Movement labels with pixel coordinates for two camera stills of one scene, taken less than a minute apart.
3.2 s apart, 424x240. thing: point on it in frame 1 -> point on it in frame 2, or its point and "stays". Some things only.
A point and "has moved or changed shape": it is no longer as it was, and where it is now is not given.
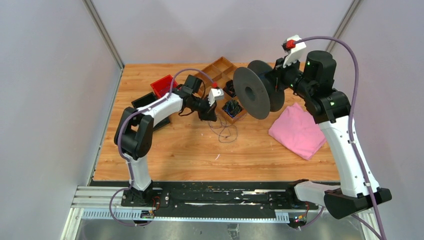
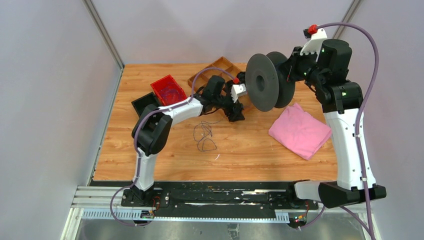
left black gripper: x=209 y=114 -> x=237 y=115
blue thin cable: x=227 y=133 -> x=200 y=131
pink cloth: x=296 y=129 stays
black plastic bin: x=146 y=99 stays
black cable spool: x=256 y=95 has moved or changed shape
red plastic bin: x=163 y=85 stays
